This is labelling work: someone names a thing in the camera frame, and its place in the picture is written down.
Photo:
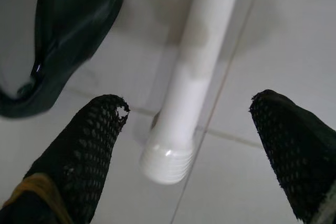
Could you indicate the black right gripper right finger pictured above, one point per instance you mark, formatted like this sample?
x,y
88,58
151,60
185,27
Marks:
x,y
296,150

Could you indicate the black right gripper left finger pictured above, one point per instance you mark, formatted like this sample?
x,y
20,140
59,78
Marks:
x,y
78,155

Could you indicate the white plastic table leg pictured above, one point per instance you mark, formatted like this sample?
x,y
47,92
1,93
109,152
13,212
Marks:
x,y
189,90

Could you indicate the yellow rubber band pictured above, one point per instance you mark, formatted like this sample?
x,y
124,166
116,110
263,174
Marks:
x,y
36,183

